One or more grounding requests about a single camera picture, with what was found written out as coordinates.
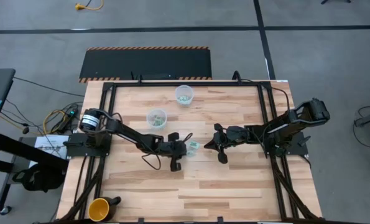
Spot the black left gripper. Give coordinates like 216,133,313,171
155,132,188,172

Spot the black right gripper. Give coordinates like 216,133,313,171
203,123,253,165

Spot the clear plastic container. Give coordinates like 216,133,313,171
174,84,195,106
146,108,168,130

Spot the black box with blue light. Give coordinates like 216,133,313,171
131,70,173,82

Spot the black hazard-striped floor mat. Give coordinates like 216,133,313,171
78,46,213,84

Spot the black mug yellow inside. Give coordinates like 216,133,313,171
87,195,123,223

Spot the black power strip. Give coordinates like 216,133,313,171
58,107,80,131

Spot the white printed paper sheet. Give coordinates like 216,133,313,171
29,134,70,169

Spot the black bag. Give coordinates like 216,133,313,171
12,163,66,192

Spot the black stand beam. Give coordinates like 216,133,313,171
0,131,70,171

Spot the black stand leg with caster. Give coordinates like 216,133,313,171
0,180,13,216

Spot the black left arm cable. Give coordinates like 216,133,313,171
140,151,162,172

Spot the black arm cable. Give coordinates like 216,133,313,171
270,86,292,114
140,151,162,172

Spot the black aluminium table frame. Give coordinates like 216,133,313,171
58,80,321,224

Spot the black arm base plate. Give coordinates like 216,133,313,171
62,133,113,158
264,131,312,157

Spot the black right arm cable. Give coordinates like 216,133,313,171
270,86,292,114

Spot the yellow cable bundle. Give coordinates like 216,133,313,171
42,108,70,135

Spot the thin black floor cable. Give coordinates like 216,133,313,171
12,76,86,98

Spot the yellow extension cord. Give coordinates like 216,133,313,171
75,0,104,11

